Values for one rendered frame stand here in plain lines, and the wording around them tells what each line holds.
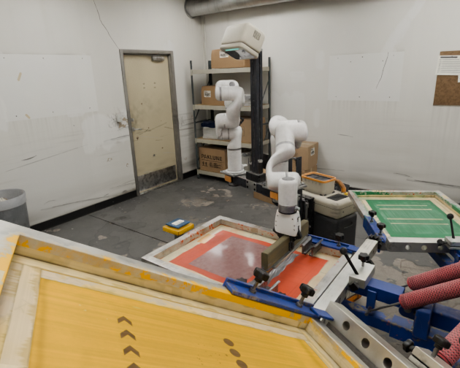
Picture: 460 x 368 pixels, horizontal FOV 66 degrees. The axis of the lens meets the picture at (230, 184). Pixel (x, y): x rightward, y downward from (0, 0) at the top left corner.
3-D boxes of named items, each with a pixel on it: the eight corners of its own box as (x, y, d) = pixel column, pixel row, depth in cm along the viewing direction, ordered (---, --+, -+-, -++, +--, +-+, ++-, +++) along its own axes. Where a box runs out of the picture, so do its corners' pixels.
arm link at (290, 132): (274, 128, 176) (304, 127, 175) (274, 163, 166) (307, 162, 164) (274, 105, 163) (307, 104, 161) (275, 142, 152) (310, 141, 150)
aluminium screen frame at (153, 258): (142, 264, 163) (140, 257, 161) (220, 221, 207) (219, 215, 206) (297, 332, 117) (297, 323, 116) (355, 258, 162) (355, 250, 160)
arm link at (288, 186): (277, 169, 149) (300, 169, 148) (277, 193, 152) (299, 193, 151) (278, 180, 134) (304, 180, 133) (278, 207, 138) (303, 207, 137)
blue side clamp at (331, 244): (290, 247, 176) (291, 234, 174) (295, 243, 180) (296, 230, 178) (350, 263, 159) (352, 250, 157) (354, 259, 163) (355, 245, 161)
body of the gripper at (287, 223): (303, 207, 141) (302, 232, 145) (280, 202, 147) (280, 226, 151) (294, 213, 136) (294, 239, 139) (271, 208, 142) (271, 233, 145)
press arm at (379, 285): (349, 291, 131) (350, 280, 130) (355, 284, 136) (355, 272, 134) (399, 308, 121) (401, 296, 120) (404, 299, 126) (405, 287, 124)
